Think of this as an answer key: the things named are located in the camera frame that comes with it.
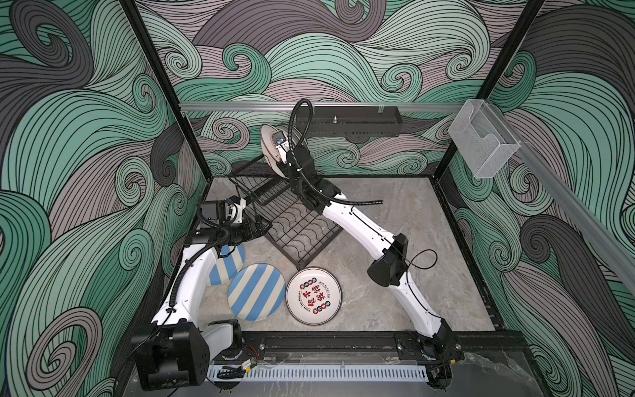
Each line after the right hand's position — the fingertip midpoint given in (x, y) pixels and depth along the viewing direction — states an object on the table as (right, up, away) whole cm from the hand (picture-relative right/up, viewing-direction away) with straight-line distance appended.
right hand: (290, 145), depth 77 cm
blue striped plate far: (-26, -41, +16) cm, 51 cm away
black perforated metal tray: (+23, +13, +18) cm, 32 cm away
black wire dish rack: (+1, -30, +24) cm, 38 cm away
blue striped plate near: (-13, -50, +8) cm, 52 cm away
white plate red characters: (+7, -51, +7) cm, 52 cm away
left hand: (-10, -26, +3) cm, 28 cm away
